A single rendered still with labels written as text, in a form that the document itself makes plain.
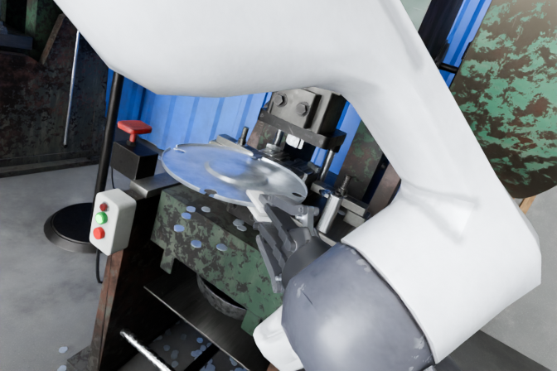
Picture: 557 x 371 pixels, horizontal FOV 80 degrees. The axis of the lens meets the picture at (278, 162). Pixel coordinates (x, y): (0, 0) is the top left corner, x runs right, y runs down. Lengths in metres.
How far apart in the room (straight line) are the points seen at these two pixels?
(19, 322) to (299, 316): 1.26
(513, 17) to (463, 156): 0.25
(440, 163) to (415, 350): 0.11
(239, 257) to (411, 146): 0.59
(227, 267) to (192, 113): 1.87
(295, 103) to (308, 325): 0.59
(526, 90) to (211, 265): 0.66
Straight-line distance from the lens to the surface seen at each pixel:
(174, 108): 2.68
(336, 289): 0.22
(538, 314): 2.26
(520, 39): 0.46
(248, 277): 0.76
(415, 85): 0.19
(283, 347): 0.36
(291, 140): 0.86
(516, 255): 0.25
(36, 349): 1.35
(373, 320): 0.22
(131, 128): 0.86
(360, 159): 1.01
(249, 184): 0.61
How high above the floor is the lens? 1.04
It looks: 18 degrees down
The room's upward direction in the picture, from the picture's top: 19 degrees clockwise
